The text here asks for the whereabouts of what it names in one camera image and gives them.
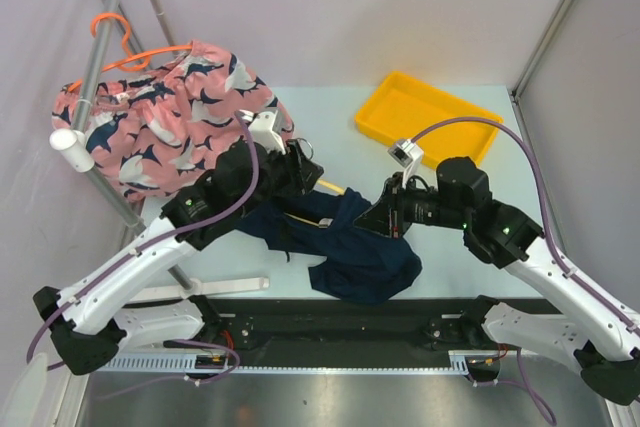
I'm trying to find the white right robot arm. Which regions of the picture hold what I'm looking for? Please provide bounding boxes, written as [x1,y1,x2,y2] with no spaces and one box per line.
[354,157,639,406]

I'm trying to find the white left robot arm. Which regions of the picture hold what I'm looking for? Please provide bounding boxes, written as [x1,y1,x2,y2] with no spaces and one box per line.
[33,140,324,375]

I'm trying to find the navy blue shorts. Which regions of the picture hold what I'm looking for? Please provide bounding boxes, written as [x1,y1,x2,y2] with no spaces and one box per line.
[236,189,423,305]

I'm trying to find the orange plastic hanger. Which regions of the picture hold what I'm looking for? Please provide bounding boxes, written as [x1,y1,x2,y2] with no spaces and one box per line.
[67,11,194,94]

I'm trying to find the white slotted cable duct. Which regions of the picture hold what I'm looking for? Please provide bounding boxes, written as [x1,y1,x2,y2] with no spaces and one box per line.
[99,351,501,382]

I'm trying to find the yellow plastic hanger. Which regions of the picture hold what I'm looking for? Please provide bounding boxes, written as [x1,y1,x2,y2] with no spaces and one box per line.
[284,179,346,229]

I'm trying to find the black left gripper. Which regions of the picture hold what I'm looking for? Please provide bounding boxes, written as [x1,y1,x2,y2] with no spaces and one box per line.
[234,139,323,220]

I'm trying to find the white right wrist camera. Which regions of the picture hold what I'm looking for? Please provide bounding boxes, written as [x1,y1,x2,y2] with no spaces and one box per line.
[388,139,424,187]

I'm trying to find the yellow plastic tray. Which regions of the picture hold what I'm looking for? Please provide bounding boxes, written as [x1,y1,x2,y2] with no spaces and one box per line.
[354,72,503,169]

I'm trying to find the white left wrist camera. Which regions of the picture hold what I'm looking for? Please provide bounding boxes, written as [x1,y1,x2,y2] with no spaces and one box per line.
[240,108,286,154]

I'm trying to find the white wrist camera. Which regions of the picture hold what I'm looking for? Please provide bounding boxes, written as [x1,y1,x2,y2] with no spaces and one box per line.
[388,139,424,187]
[240,108,286,154]

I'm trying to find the grey metal clothes rack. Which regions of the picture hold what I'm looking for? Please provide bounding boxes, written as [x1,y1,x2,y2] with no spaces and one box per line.
[48,0,271,301]

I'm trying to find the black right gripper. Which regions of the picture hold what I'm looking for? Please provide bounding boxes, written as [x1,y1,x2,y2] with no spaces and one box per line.
[353,172,468,238]

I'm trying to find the pink shark print shorts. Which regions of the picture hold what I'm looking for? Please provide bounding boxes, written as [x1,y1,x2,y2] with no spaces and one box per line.
[51,39,296,204]

